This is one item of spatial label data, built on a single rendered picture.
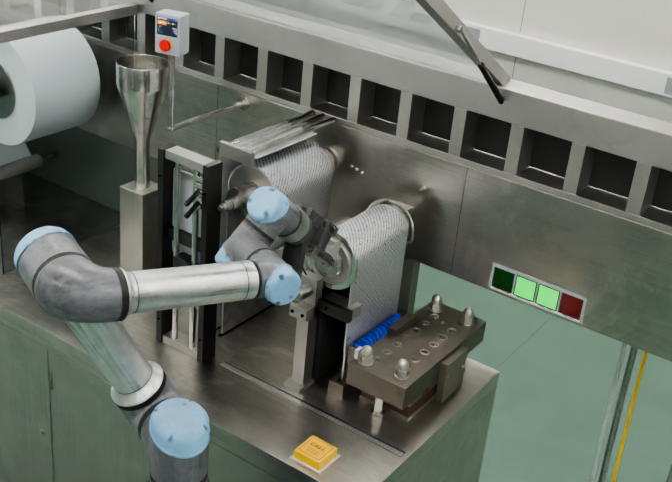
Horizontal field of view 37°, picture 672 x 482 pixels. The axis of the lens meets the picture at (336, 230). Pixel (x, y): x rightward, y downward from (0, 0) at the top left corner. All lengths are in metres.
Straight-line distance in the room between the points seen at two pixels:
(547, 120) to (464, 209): 0.33
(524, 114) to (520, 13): 2.59
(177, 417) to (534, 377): 2.54
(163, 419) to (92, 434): 0.81
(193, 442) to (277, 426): 0.42
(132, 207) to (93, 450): 0.67
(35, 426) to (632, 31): 3.06
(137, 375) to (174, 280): 0.29
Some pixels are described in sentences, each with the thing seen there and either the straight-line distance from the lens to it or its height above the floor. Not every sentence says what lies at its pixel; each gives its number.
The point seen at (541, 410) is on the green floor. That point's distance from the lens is 4.16.
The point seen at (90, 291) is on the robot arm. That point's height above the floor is 1.47.
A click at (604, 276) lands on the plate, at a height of 1.29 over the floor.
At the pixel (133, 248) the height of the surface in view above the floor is 0.99.
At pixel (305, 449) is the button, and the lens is 2.28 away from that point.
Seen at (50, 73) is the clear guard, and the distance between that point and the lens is 2.87.
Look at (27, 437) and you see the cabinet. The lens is 3.07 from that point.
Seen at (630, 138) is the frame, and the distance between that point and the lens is 2.27.
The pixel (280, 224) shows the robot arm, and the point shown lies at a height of 1.46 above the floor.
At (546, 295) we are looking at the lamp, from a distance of 2.46.
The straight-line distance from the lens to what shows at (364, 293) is 2.40.
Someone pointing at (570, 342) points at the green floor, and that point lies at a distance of 4.64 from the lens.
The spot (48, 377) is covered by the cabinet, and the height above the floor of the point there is 0.72.
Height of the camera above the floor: 2.35
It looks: 26 degrees down
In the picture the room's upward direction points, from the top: 6 degrees clockwise
